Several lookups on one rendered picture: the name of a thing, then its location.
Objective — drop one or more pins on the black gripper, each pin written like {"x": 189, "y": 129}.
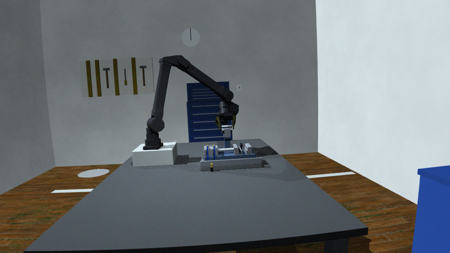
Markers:
{"x": 225, "y": 116}

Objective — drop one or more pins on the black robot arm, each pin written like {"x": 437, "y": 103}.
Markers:
{"x": 155, "y": 124}

